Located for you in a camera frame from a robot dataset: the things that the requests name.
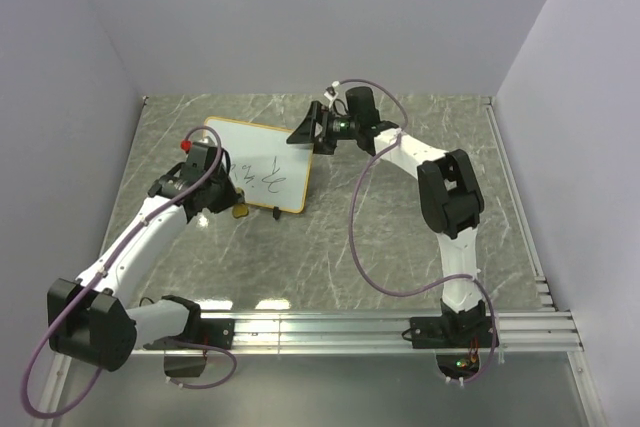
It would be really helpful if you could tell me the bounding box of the purple cable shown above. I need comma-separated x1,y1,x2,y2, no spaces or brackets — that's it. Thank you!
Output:
22,126,237,419
327,78,501,386

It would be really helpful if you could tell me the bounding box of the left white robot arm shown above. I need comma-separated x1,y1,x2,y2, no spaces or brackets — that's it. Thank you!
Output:
47,142,243,372

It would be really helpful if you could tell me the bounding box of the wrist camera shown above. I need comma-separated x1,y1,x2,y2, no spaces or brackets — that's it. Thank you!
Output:
180,139,192,153
324,81,341,110

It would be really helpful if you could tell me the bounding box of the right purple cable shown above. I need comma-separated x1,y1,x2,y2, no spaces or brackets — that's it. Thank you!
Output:
327,78,501,386

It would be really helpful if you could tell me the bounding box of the yellow-framed whiteboard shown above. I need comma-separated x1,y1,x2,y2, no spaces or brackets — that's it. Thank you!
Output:
205,117,312,214

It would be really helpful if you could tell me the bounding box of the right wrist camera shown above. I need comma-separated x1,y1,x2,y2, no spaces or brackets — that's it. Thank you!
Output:
324,81,341,110

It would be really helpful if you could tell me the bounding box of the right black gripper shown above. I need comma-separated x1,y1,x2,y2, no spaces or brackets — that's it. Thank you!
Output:
286,102,360,157

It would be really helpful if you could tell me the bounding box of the aluminium mounting rail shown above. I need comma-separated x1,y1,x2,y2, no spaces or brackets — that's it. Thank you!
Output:
129,311,586,356

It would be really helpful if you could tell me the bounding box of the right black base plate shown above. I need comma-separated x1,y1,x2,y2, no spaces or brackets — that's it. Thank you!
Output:
401,316,500,349

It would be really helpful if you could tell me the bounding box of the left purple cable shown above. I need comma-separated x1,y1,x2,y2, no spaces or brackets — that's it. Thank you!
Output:
22,126,237,419

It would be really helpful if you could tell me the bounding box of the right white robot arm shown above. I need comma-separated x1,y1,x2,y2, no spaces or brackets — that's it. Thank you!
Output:
286,79,495,347

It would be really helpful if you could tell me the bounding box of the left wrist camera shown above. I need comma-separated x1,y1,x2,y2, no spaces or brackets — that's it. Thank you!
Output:
180,139,192,153

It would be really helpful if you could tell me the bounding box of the yellow bone-shaped eraser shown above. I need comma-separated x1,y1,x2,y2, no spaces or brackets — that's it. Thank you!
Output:
231,188,249,219

